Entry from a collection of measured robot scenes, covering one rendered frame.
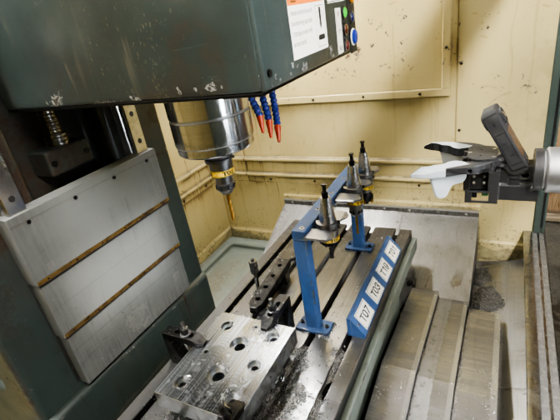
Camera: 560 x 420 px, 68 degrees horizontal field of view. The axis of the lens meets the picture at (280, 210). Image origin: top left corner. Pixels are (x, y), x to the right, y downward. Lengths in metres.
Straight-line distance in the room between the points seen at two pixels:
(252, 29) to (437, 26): 1.13
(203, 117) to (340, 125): 1.14
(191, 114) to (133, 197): 0.56
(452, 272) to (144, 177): 1.16
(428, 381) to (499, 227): 0.83
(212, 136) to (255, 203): 1.45
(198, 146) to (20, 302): 0.62
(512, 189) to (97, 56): 0.74
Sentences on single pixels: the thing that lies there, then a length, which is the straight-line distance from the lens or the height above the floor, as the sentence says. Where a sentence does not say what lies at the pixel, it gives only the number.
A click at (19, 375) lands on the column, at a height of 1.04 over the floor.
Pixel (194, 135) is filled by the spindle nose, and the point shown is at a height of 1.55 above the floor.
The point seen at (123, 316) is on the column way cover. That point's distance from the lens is 1.34.
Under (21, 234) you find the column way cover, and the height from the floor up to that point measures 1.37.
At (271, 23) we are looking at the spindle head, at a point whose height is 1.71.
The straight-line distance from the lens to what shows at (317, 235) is 1.04.
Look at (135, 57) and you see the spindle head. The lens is 0.76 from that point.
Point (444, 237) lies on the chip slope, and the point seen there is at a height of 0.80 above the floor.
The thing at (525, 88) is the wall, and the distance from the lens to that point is 1.70.
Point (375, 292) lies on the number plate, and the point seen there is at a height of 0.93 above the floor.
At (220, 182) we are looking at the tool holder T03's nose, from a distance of 0.87.
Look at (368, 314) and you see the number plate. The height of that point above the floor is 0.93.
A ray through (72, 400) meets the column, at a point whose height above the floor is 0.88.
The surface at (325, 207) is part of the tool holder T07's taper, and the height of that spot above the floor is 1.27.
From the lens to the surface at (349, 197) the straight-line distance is 1.21.
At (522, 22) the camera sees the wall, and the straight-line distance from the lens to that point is 1.67.
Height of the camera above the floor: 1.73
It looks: 25 degrees down
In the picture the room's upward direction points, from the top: 10 degrees counter-clockwise
